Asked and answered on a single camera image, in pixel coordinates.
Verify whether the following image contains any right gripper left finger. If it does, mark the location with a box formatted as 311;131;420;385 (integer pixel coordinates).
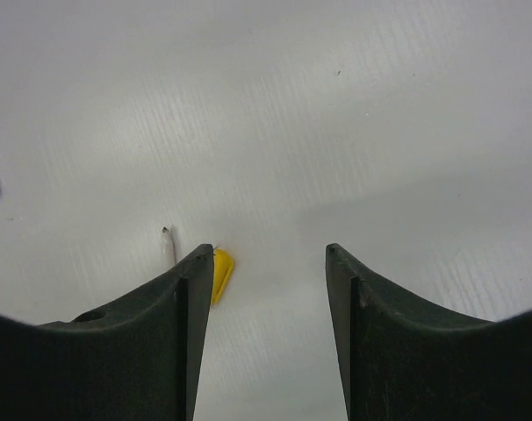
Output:
0;244;213;420

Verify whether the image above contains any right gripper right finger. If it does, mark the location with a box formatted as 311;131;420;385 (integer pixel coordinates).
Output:
326;244;532;420

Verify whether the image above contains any yellow marker pen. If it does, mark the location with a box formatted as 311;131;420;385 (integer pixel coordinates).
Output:
162;226;177;267

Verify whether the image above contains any yellow pen cap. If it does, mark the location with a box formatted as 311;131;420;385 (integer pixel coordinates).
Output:
211;248;235;305

